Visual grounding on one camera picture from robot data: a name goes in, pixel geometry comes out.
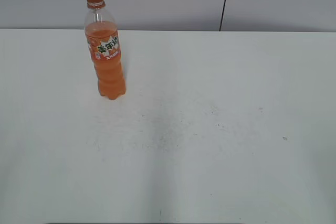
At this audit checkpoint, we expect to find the orange soda plastic bottle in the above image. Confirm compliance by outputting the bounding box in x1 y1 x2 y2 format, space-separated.
85 1 126 100

